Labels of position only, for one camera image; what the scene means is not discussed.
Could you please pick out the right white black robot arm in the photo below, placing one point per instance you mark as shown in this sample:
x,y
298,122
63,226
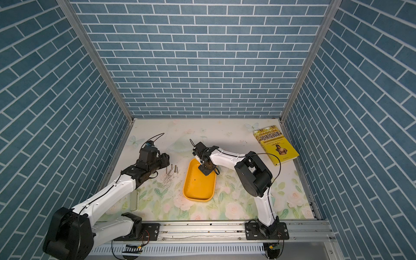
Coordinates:
x,y
255,177

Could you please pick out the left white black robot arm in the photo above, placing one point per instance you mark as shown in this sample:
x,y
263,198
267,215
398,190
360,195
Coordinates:
x,y
57,243

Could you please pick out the yellow book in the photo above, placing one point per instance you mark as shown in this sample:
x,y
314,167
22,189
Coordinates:
x,y
274,143

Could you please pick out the screws laid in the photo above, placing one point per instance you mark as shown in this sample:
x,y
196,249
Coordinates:
x,y
170,175

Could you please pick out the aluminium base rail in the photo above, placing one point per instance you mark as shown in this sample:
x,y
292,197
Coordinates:
x,y
201,230

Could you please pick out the yellow plastic storage tray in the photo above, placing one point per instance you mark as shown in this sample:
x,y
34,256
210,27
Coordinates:
x,y
198,187

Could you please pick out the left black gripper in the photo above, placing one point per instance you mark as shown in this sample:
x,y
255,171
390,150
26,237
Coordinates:
x,y
165,161

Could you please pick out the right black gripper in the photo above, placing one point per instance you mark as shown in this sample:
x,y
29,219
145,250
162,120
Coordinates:
x,y
203,170

